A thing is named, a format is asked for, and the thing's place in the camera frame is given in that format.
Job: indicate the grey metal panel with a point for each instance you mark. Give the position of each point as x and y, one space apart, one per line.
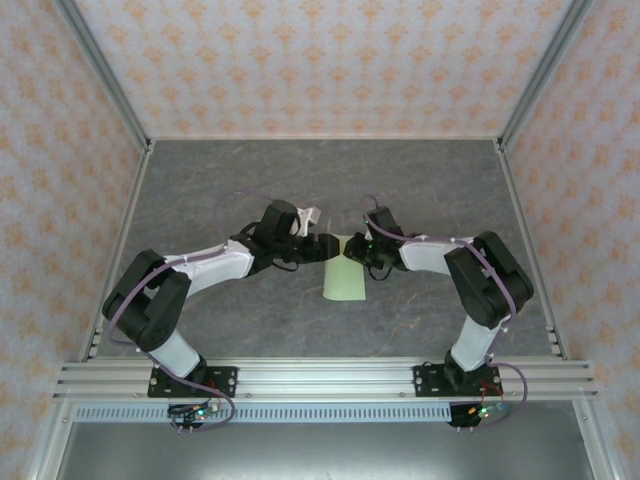
320 450

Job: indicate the aluminium frame leg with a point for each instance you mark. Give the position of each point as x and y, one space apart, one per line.
590 445
50 445

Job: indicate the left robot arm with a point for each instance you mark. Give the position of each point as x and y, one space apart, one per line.
220 262

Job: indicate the aluminium mounting rail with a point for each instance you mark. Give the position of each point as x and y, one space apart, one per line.
325 380

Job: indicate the aluminium side rail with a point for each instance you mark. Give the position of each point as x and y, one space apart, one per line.
120 250
529 250

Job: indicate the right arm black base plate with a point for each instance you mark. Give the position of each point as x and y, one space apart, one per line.
425 385

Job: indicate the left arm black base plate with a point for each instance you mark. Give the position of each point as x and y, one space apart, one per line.
225 375

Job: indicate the aluminium corner post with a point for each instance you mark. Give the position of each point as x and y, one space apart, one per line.
542 70
105 70

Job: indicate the light green paper sheet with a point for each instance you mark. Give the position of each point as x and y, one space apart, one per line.
345 282

